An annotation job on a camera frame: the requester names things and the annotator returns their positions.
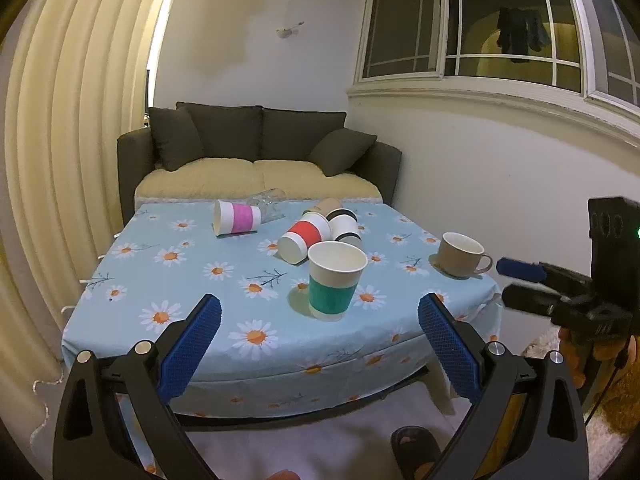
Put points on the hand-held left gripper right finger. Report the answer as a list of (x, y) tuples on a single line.
[(447, 347)]

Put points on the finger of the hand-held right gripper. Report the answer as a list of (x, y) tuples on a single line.
[(520, 270), (530, 300)]

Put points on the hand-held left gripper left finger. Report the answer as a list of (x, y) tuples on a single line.
[(192, 347)]

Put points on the green sleeve paper cup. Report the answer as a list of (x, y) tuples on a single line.
[(332, 300)]

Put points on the pink sleeve paper cup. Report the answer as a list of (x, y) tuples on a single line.
[(242, 217)]

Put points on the black sleeve paper cup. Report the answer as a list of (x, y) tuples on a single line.
[(345, 227)]

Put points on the red sleeve paper cup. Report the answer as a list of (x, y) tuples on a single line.
[(307, 235)]

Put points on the clear glass cup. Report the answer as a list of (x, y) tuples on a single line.
[(272, 205)]

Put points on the brown paper cup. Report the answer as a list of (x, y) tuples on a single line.
[(325, 206)]

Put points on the person's right hand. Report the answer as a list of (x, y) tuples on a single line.
[(570, 360)]

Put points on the beige ceramic mug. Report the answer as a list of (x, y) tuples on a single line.
[(457, 260)]

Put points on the blue daisy tablecloth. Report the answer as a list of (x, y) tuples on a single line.
[(200, 240)]

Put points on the black slipper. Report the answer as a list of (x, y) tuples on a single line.
[(417, 460)]

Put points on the fluffy cream rug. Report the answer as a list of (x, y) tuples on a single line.
[(615, 425)]

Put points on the yellow sofa seat cover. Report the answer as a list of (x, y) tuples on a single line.
[(225, 180)]

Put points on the dark grey sofa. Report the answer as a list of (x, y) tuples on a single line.
[(132, 160)]

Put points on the dark throw pillow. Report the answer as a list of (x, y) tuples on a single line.
[(342, 152), (175, 137)]

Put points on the dark hanging clothes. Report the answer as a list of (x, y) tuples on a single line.
[(520, 32)]

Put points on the white framed window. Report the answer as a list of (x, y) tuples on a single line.
[(475, 35)]

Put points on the cream curtain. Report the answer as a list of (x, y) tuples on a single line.
[(75, 135)]

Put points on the white wall hook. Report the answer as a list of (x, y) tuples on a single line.
[(286, 32)]

